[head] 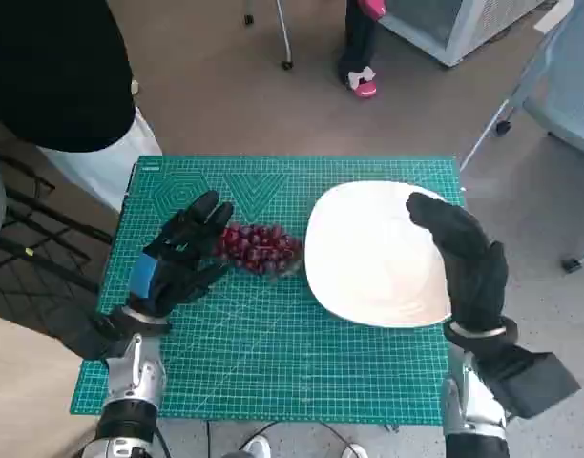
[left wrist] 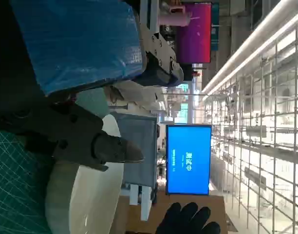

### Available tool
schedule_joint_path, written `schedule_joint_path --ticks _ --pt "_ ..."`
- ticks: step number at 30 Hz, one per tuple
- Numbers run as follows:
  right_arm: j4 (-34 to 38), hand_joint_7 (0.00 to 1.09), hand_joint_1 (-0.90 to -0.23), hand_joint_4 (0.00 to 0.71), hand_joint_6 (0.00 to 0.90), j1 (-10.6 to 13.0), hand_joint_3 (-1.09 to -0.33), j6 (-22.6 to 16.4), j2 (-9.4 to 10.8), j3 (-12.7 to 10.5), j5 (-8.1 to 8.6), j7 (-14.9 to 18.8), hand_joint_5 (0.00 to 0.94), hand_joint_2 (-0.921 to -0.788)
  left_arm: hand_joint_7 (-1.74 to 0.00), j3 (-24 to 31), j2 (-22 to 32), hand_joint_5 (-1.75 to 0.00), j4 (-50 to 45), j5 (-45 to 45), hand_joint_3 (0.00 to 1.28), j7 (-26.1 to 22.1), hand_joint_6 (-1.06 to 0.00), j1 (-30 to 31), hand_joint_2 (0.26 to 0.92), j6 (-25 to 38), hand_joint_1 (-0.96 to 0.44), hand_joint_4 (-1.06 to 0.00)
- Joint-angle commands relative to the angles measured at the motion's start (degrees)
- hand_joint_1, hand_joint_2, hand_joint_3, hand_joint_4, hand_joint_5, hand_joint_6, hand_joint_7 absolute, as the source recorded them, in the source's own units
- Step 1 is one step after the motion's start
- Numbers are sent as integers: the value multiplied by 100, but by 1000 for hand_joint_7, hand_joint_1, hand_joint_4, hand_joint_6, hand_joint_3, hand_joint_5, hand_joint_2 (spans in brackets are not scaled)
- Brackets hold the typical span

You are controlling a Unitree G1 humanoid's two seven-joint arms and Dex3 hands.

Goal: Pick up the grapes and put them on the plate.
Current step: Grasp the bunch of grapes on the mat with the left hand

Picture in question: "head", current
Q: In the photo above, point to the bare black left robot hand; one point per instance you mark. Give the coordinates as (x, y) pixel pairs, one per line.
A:
(177, 253)

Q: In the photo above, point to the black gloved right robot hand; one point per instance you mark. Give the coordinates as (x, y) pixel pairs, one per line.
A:
(468, 257)

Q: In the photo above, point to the red toy grape bunch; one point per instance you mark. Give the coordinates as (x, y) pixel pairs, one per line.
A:
(258, 248)

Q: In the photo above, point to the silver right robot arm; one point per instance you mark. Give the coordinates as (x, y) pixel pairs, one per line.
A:
(473, 405)

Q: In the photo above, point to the white square plate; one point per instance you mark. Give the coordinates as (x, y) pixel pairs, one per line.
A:
(373, 257)

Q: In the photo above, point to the green cutting mat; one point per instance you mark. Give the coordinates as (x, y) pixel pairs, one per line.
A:
(273, 358)

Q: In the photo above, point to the blue grey wheeled chair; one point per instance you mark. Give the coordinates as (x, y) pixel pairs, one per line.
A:
(564, 95)

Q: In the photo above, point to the white shoe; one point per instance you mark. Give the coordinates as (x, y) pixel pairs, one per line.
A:
(256, 447)
(355, 451)

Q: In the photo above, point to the person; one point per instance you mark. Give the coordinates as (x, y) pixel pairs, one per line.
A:
(58, 71)
(361, 47)

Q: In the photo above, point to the white cabinet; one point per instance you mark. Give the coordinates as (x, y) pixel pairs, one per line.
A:
(464, 28)

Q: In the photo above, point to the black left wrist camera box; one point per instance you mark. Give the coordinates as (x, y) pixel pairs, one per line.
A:
(91, 334)

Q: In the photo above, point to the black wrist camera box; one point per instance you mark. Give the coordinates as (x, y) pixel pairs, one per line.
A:
(91, 334)
(535, 381)

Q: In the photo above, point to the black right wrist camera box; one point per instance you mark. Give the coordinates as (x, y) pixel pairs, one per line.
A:
(535, 381)

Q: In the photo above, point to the metal frame leg with casters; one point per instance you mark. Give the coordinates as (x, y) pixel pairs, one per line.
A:
(286, 43)

